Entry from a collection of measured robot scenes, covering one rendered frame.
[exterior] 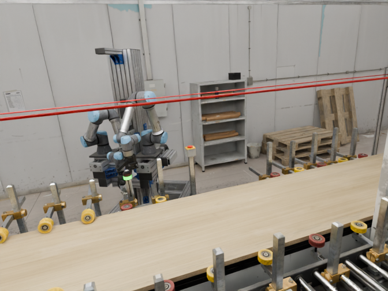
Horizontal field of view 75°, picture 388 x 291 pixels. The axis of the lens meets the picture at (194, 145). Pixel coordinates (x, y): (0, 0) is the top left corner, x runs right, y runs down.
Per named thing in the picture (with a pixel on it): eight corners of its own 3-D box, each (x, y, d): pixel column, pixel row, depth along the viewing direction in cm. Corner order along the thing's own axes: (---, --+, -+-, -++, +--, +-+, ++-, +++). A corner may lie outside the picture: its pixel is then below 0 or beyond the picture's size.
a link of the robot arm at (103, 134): (111, 142, 262) (108, 130, 257) (99, 146, 253) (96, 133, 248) (105, 141, 270) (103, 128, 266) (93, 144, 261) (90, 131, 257)
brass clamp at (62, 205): (46, 209, 183) (44, 203, 182) (66, 205, 187) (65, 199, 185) (44, 213, 177) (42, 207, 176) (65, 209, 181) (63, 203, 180)
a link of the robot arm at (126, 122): (126, 89, 223) (109, 140, 206) (137, 88, 219) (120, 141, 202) (133, 96, 233) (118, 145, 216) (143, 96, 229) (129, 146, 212)
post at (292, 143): (287, 187, 250) (290, 140, 235) (290, 186, 251) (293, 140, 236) (290, 189, 246) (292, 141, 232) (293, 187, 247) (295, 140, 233)
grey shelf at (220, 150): (194, 164, 498) (189, 82, 452) (236, 156, 523) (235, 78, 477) (202, 172, 458) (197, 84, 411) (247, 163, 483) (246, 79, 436)
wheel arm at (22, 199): (21, 200, 198) (19, 196, 197) (26, 198, 199) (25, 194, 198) (-4, 238, 153) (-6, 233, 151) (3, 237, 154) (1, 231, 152)
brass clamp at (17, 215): (6, 217, 176) (3, 211, 174) (28, 213, 180) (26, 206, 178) (2, 222, 170) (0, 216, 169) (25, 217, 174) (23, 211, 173)
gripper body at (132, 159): (138, 168, 204) (136, 154, 200) (129, 172, 199) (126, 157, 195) (134, 166, 209) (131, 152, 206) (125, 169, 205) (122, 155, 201)
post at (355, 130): (347, 171, 270) (352, 127, 256) (349, 171, 271) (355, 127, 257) (350, 172, 267) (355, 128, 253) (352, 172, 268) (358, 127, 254)
